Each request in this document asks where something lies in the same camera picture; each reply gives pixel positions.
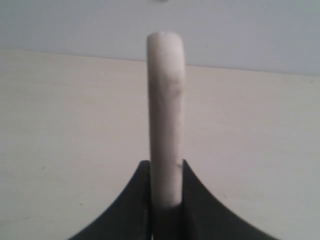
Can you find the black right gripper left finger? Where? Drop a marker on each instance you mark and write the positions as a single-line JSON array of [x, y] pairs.
[[129, 216]]

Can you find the white-handled paint brush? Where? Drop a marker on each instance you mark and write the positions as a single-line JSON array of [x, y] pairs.
[[166, 78]]

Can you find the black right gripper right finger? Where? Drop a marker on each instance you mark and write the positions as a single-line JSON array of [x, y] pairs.
[[204, 217]]

